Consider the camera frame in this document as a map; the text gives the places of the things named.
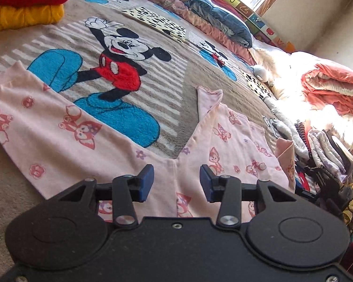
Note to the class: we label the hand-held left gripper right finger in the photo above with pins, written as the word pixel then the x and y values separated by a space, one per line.
pixel 206 183

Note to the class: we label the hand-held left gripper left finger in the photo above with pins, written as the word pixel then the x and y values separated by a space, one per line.
pixel 146 182

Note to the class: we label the pink fox print pants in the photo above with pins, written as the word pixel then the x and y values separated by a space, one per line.
pixel 47 141

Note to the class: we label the pile of mixed clothes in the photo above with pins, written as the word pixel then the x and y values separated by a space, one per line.
pixel 329 164

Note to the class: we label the pink printed shirt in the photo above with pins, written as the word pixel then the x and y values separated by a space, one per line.
pixel 286 158

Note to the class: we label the cartoon mouse printed blanket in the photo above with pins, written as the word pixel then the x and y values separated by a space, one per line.
pixel 167 94

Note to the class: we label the grey cloth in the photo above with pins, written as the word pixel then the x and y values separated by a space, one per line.
pixel 285 126

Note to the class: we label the small white plush ball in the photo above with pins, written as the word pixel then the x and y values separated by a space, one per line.
pixel 260 72

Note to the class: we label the cream comforter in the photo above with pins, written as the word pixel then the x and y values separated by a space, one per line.
pixel 285 67

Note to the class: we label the coral folded blanket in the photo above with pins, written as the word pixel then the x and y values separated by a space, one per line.
pixel 332 88

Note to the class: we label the blue velvet cloth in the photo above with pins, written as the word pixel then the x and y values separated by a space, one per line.
pixel 220 17

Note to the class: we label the colourful play mat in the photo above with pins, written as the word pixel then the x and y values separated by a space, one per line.
pixel 247 8

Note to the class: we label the pink floral quilt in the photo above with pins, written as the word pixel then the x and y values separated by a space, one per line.
pixel 170 0

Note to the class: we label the yellow folded cloth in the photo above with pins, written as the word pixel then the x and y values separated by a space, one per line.
pixel 23 17

